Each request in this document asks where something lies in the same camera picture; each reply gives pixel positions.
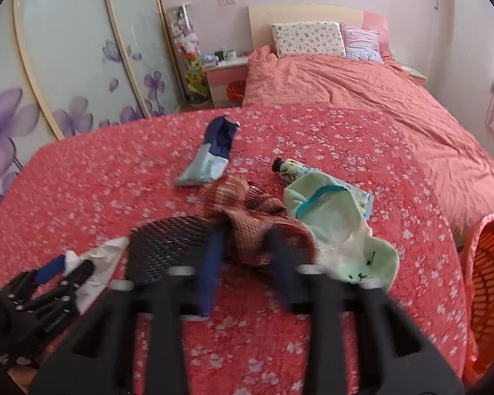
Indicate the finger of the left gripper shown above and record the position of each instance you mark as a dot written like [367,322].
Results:
[50,270]
[77,277]

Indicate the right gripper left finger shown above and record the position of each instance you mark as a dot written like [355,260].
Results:
[187,290]

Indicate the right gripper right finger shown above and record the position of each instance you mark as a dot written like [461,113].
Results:
[305,289]

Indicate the mint green sock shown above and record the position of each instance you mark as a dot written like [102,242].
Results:
[347,250]

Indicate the red plaid cloth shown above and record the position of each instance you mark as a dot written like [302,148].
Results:
[250,212]

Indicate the floral hand cream tube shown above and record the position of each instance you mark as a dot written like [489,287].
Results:
[290,170]

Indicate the blue snack wrapper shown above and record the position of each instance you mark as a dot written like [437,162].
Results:
[212,158]

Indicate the black knitted cloth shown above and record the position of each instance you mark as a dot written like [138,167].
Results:
[166,243]

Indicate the red floral tablecloth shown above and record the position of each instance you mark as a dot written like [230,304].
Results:
[79,193]

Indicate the orange plastic laundry basket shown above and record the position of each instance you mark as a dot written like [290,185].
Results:
[477,263]

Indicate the small orange bin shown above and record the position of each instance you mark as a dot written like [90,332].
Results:
[235,92]

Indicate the plush toys display tube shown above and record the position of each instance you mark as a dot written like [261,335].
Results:
[188,52]

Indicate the pink bedside table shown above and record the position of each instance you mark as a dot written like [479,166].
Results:
[220,75]

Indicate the floral sliding wardrobe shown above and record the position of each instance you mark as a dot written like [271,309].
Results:
[69,67]

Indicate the right bedside table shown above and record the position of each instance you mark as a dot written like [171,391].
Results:
[415,75]

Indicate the white mug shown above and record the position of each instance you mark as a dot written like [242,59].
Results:
[231,54]

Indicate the pink striped pillow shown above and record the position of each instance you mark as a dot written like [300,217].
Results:
[362,45]

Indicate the floral white pillow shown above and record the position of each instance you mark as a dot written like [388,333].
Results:
[308,38]

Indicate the beige pink headboard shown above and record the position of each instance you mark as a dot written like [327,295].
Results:
[263,16]

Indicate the wall power socket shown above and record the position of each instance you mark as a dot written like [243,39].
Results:
[226,2]

